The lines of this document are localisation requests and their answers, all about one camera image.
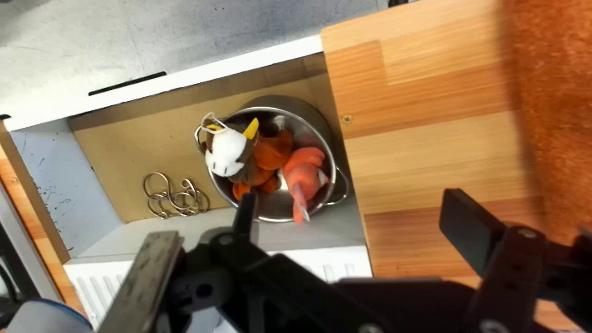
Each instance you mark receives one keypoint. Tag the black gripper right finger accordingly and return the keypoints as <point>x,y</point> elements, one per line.
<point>486,240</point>

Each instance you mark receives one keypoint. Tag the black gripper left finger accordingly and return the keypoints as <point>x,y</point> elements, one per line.
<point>246,218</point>

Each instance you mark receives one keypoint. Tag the orange plush toy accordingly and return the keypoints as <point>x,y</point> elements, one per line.
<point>268,157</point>

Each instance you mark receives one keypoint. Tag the brown white penguin plush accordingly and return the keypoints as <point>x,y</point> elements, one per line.
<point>227,153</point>

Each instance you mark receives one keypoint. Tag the salmon pink plush toy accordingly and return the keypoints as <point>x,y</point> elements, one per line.
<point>305,168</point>

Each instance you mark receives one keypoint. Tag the orange terry towel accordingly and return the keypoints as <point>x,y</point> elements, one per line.
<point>551,111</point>

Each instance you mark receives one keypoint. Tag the white sink basin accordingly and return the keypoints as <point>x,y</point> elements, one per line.
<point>55,172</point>

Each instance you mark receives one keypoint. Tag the bunch of metal rings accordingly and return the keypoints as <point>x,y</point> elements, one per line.
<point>177,200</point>

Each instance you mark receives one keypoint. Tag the stainless steel pot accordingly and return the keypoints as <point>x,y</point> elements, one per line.
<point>320,129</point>

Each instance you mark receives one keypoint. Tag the grey metal mount bracket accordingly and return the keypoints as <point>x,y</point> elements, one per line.
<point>139,283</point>

